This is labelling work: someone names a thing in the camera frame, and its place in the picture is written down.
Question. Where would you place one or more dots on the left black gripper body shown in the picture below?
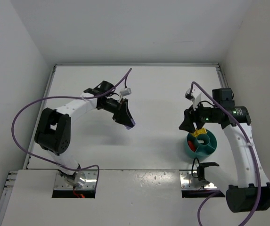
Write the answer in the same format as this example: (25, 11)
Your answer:
(121, 110)

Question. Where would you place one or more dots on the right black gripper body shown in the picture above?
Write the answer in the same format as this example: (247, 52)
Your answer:
(194, 117)

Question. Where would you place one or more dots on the purple lego block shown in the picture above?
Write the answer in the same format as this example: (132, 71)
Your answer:
(133, 123)

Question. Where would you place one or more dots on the yellow lego piece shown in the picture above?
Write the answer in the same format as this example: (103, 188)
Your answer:
(194, 134)

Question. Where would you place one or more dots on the yellow lego plate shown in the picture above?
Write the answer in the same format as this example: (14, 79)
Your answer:
(201, 131)

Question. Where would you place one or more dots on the red lego piece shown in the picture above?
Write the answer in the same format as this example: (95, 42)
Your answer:
(192, 146)

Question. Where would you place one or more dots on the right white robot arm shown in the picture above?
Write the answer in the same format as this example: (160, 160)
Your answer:
(250, 191)

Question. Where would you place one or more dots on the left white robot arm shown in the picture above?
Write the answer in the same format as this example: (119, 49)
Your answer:
(53, 133)

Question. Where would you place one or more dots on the teal divided round container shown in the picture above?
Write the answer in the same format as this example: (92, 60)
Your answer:
(206, 145)

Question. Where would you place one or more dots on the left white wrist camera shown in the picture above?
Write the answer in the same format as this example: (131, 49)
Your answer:
(125, 92)

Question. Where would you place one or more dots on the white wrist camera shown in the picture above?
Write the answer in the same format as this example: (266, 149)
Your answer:
(125, 92)
(194, 96)

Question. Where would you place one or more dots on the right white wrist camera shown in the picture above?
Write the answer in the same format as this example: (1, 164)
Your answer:
(194, 96)

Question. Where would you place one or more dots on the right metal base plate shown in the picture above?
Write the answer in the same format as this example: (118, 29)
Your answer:
(189, 181)

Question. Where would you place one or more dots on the metal base plate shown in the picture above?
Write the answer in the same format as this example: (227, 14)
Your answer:
(81, 180)
(189, 181)

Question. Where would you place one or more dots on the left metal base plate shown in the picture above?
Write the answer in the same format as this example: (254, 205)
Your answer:
(81, 180)

